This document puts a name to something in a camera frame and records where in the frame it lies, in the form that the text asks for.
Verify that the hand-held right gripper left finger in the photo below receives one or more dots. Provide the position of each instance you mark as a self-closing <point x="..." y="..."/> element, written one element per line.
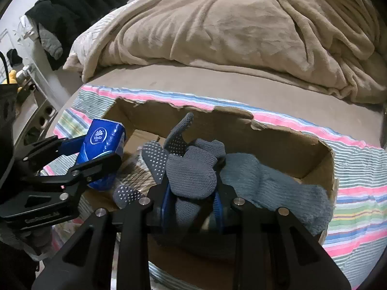
<point x="164" y="207"/>

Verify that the blue-grey fuzzy cloth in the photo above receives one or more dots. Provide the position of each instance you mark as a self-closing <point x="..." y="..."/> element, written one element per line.
<point x="272" y="184"/>

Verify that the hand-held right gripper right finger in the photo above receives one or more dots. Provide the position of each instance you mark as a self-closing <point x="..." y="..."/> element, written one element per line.
<point x="219" y="213"/>

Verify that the grey dotted sock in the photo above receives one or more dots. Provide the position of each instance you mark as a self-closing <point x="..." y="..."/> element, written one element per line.
<point x="190" y="172"/>

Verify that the white patterned quilt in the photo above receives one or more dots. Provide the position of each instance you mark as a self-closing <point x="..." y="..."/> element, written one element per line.
<point x="90" y="42"/>

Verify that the yellow plush toy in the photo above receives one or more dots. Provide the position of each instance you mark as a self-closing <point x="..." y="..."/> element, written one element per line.
<point x="11" y="77"/>

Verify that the grey dotted knit glove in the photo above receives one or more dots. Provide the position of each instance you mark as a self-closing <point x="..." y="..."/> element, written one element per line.
<point x="154" y="160"/>

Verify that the beige fleece blanket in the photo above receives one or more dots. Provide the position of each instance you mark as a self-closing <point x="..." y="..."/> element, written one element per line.
<point x="242" y="30"/>

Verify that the blue tissue pack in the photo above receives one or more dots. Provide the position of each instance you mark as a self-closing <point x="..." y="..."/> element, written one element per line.
<point x="101" y="140"/>

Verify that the grey garment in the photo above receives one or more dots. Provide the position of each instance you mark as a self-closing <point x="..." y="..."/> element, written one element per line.
<point x="51" y="43"/>

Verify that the striped pastel sheet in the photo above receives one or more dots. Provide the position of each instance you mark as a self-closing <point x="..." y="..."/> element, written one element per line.
<point x="356" y="187"/>

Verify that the torn cardboard box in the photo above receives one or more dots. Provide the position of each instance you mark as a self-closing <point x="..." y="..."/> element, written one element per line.
<point x="272" y="145"/>

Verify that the bed with taupe sheet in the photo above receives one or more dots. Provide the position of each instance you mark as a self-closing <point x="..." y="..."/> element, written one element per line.
<point x="211" y="77"/>

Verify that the pile of black clothes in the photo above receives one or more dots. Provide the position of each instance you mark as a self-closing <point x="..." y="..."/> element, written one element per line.
<point x="69" y="3"/>

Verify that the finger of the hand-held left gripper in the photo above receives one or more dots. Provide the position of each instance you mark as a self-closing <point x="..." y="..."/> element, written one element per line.
<point x="99" y="161"/>
<point x="71" y="145"/>

